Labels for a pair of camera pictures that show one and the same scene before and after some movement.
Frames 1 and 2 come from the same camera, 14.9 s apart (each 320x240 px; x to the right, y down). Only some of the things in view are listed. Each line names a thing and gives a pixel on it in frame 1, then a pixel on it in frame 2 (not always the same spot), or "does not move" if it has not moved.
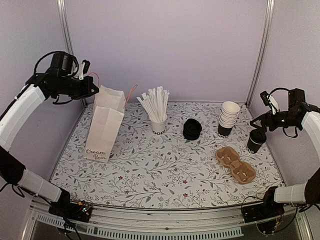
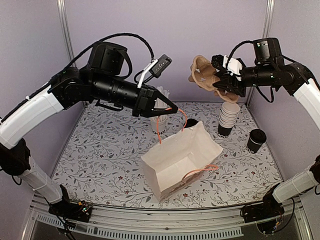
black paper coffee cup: [253, 147] does not move
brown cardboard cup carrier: [243, 172] to [204, 74]
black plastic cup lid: [257, 136] does not move
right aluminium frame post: [270, 5] does not move
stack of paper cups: [228, 118] does not move
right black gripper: [264, 119] to [232, 84]
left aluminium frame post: [65, 23] does not move
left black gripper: [87, 91] to [145, 103]
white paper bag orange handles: [107, 118] to [181, 160]
